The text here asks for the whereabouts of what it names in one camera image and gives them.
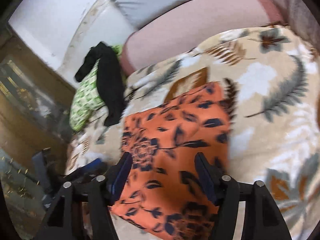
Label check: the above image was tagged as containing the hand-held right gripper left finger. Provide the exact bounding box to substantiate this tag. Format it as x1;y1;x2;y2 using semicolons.
37;152;133;240

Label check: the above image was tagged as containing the dark fuzzy cloth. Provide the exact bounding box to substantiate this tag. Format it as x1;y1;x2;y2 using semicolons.
282;0;319;44

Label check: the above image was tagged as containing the green patterned pillow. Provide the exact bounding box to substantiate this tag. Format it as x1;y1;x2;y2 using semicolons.
69;44;123;133

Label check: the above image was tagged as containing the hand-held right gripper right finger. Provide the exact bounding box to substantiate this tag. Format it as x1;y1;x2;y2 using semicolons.
194;152;292;240

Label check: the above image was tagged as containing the pink bolster pillow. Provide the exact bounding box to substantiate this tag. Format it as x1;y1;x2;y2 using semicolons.
119;0;284;77

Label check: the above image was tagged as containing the beige leaf-print fleece blanket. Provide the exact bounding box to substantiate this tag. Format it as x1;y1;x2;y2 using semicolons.
64;26;320;240

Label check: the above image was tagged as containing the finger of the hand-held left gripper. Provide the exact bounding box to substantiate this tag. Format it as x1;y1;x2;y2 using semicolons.
65;157;108;180

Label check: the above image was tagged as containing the orange floral cloth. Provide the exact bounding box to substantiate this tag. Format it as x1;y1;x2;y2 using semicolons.
110;81;232;240

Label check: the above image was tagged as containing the black cloth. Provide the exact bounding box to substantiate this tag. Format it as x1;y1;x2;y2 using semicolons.
74;42;126;127

